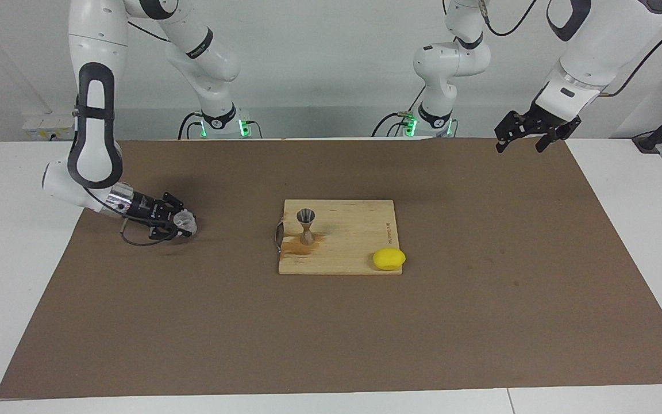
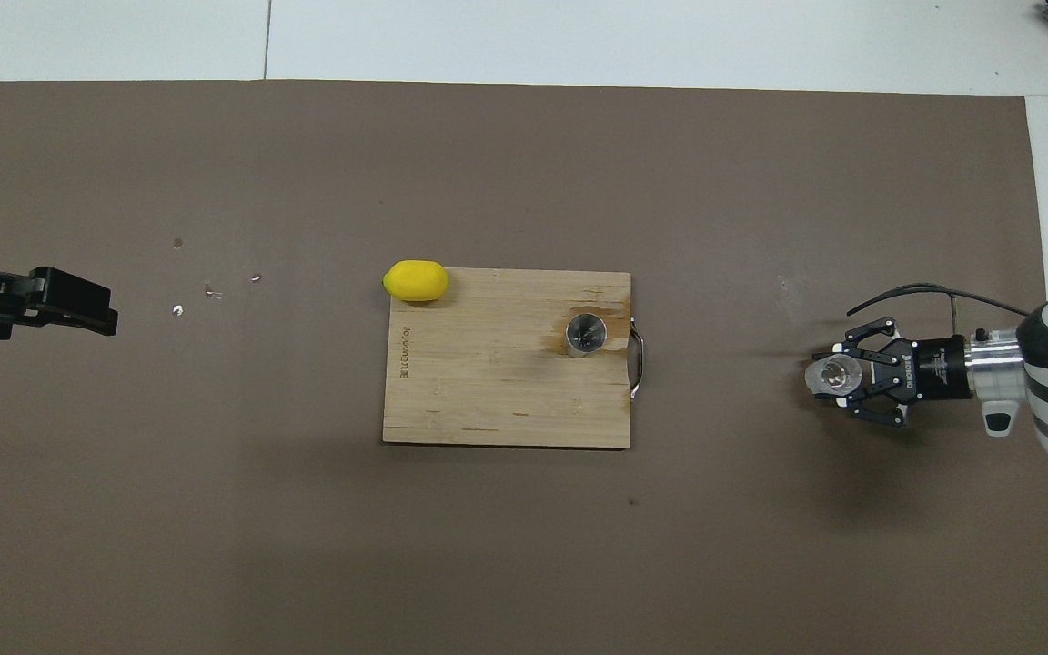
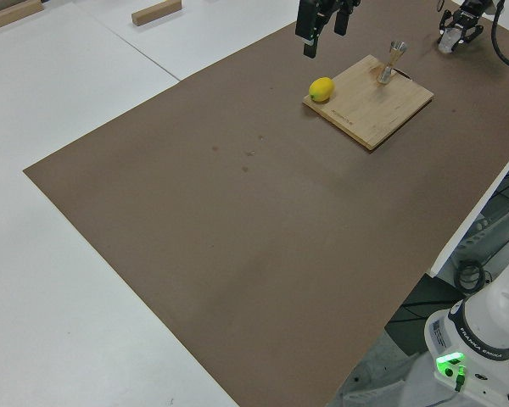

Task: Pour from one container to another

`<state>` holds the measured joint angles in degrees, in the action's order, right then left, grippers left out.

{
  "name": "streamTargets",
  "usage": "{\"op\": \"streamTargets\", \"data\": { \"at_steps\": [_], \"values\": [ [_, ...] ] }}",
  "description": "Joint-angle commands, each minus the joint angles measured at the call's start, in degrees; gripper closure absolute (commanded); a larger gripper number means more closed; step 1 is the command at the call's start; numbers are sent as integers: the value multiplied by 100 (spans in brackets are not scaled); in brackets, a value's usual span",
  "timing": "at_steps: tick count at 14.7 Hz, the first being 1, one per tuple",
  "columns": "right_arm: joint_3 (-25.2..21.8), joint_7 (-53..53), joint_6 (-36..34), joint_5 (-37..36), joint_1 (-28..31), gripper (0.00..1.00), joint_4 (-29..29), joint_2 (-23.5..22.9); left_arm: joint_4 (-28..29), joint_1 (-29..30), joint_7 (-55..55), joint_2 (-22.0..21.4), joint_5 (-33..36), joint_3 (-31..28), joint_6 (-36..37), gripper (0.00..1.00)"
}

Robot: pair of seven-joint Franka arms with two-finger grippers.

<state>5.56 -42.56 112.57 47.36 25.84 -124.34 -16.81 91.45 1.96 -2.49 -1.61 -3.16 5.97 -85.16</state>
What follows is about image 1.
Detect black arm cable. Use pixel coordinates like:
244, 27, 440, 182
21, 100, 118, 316
72, 20, 182, 247
598, 6, 662, 97

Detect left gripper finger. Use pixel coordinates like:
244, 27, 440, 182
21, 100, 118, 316
536, 117, 582, 153
495, 112, 530, 153

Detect black right base cables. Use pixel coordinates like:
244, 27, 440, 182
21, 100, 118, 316
179, 112, 204, 140

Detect yellow lemon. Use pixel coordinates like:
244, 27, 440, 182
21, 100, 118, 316
372, 248, 407, 271

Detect black left base cables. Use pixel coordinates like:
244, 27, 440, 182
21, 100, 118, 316
372, 86, 426, 137

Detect black base cables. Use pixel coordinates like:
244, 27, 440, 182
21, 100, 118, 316
372, 86, 426, 137
179, 112, 204, 140

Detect white wall socket box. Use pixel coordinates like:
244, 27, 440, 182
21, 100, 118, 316
21, 112, 79, 140

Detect wooden cutting board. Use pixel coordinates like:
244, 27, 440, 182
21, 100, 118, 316
275, 200, 403, 275

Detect metal double jigger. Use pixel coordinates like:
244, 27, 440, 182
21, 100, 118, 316
297, 209, 317, 246

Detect clear glass cup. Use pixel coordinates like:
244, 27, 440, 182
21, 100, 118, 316
173, 210, 198, 237

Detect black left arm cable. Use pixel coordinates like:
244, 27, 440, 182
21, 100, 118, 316
598, 6, 662, 97

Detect brown table mat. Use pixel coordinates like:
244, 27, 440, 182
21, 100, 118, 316
0, 138, 662, 399

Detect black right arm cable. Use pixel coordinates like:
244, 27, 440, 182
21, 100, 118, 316
72, 20, 182, 247

